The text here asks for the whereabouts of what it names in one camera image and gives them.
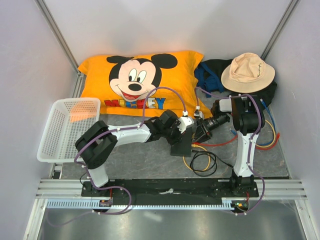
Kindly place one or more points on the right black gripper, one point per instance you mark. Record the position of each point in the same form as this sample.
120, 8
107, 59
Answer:
200, 133

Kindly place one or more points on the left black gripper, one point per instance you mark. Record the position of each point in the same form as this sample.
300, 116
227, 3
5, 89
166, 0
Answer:
178, 137

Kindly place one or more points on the black TP-Link network switch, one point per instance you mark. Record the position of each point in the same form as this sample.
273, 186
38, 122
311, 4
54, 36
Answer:
183, 148

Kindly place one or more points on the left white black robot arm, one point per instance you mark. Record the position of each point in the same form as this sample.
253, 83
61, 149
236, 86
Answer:
97, 143

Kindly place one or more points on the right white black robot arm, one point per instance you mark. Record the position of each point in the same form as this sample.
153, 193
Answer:
248, 120

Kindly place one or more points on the orange Mickey Mouse pillow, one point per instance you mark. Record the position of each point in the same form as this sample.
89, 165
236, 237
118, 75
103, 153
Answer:
144, 85

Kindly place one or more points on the black and blue bag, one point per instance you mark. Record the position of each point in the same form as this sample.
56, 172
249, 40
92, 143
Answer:
209, 72

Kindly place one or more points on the beige bucket hat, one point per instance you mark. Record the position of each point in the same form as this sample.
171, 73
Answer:
247, 73

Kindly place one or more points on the white perforated plastic basket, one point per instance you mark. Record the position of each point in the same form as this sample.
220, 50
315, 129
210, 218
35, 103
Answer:
68, 120

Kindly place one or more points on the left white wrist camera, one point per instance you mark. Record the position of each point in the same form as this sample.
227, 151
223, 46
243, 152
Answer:
185, 122

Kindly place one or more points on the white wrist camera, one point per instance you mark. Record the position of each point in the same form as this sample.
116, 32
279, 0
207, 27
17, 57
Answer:
198, 114
185, 122

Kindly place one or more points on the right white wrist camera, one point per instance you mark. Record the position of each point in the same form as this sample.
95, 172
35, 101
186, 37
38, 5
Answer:
198, 114

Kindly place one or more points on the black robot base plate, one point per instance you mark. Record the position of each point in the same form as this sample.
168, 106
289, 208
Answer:
216, 187

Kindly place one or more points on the grey slotted cable duct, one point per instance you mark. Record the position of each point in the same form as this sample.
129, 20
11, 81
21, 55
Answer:
101, 204

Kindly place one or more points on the aluminium rail frame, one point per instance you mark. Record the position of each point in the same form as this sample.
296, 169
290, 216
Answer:
275, 189

